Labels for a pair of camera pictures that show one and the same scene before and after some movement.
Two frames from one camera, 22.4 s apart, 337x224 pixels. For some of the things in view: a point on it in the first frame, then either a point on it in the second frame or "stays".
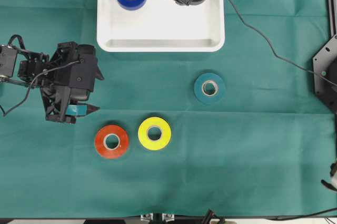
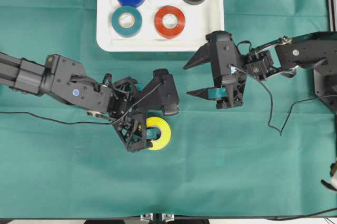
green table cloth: x=238 y=131 stays
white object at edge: x=333 y=174 stays
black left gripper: x=68 y=77 -> x=129 y=122
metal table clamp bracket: x=157 y=217 stays
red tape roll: x=109 y=153 -> x=166 y=32
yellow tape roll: x=151 y=144 stays
